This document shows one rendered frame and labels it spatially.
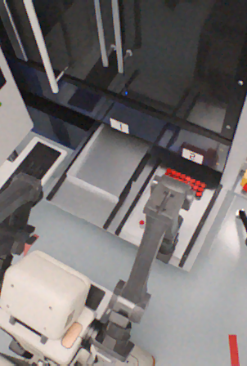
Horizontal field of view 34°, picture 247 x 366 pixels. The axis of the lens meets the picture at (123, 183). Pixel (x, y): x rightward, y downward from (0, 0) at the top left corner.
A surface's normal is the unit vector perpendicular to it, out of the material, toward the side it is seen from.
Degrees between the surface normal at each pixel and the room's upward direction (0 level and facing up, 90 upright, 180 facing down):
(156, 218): 59
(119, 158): 0
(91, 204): 0
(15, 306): 48
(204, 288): 0
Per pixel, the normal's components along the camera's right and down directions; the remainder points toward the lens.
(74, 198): -0.07, -0.48
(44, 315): -0.40, 0.26
